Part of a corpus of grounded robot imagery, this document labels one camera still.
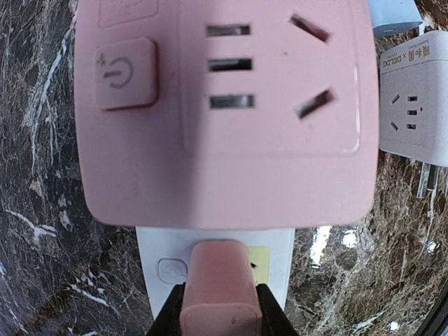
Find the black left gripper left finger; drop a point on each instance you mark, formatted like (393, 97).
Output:
(167, 322)

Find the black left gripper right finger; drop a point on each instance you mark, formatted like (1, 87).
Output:
(274, 320)

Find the small pink charger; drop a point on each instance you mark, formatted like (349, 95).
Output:
(220, 295)

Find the white multicolour power strip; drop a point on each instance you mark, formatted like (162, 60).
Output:
(165, 258)

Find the pink cube socket adapter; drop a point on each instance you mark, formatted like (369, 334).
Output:
(226, 115)

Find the white cube socket adapter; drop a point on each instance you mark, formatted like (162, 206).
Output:
(413, 101)

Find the small blue charger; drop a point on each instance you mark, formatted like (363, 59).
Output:
(391, 17)

